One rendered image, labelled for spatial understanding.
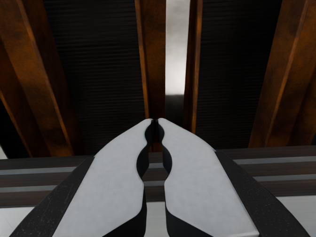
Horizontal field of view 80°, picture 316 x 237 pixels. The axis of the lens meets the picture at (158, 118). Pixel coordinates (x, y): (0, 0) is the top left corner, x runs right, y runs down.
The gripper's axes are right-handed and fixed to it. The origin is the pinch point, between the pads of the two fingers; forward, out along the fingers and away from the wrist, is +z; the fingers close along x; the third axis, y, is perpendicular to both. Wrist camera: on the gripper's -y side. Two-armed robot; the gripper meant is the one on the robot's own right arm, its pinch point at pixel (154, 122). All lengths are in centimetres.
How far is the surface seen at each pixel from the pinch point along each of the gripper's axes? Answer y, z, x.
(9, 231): 12.7, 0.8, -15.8
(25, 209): 9.5, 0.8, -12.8
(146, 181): 8.4, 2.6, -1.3
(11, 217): 10.4, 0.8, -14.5
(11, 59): -0.9, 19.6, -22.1
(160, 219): 11.8, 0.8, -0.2
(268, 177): 8.6, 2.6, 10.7
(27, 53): -1.6, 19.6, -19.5
